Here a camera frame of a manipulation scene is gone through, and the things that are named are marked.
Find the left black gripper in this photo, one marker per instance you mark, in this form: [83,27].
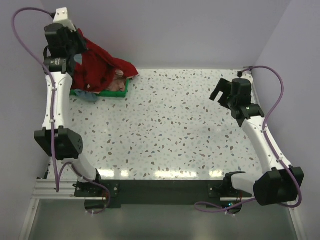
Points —
[83,47]

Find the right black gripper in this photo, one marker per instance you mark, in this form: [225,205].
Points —
[223,85]

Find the red t shirt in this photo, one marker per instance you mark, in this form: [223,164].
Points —
[98,69]

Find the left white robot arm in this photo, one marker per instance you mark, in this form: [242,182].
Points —
[55,137]

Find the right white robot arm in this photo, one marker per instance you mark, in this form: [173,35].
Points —
[280,181]

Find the light blue t shirt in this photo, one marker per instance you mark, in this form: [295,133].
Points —
[90,97]

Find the pink t shirt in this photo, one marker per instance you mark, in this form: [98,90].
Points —
[118,84]

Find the green plastic bin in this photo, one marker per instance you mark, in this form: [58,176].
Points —
[109,94]

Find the aluminium frame rail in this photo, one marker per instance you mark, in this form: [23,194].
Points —
[49,213]

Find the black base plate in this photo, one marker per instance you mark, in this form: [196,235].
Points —
[114,194]

